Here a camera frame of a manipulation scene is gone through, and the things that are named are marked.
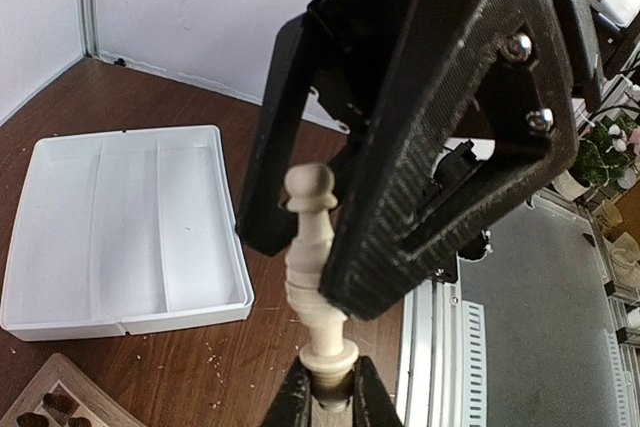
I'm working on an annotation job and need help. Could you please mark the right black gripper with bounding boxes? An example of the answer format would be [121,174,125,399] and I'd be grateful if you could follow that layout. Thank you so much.
[534,0,640,103]

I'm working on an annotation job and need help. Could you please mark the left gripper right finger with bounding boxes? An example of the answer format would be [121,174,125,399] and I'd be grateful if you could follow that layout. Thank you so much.
[352,356,402,427]

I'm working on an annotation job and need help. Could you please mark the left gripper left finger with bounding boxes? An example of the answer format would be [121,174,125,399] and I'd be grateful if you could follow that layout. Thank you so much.
[260,364,312,427]

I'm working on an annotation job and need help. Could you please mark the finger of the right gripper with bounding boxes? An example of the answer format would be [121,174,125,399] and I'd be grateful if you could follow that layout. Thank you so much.
[309,0,577,320]
[235,14,351,257]

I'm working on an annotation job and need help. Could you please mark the wooden chess board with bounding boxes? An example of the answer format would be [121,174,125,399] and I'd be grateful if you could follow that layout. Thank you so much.
[1,353,142,426]

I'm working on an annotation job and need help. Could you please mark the background clutter shelf items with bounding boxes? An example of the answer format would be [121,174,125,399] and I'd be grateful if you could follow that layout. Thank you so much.
[550,75,639,296]

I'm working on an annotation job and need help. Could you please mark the white plastic tray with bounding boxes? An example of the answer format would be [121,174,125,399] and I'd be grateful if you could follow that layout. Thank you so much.
[1,125,254,342]

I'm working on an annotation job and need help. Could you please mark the dark pawn eight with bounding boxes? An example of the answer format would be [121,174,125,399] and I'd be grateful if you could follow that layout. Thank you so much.
[67,417,92,427]

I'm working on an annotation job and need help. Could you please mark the dark knight right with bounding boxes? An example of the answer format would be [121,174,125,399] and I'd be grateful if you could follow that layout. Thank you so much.
[16,412,49,427]

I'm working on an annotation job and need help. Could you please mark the front aluminium rail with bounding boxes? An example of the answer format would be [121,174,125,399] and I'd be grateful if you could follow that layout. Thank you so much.
[396,242,639,426]

